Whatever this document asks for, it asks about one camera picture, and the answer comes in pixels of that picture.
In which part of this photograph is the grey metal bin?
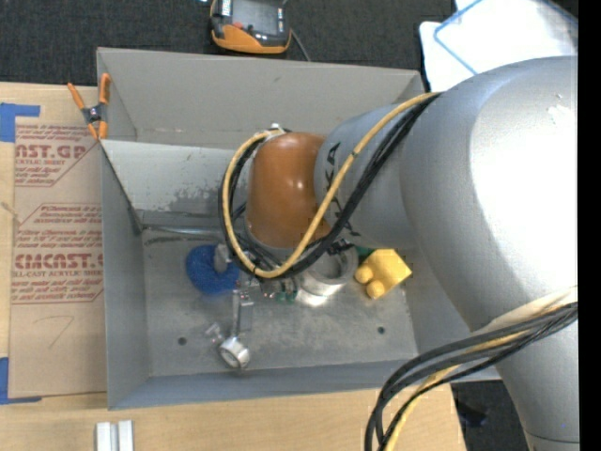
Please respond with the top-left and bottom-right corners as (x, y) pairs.
(96, 47), (502, 412)

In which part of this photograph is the blue sponge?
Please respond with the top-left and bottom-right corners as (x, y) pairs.
(184, 244), (241, 298)

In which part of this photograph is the small silver tape roll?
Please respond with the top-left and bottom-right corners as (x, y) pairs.
(217, 335), (253, 371)

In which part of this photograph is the grey tape roll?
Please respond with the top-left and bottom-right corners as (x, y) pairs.
(297, 246), (361, 307)

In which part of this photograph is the yellow toy block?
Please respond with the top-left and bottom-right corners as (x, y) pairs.
(353, 247), (414, 301)

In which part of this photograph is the brown cardboard board red print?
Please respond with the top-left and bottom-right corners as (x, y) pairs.
(0, 81), (110, 406)

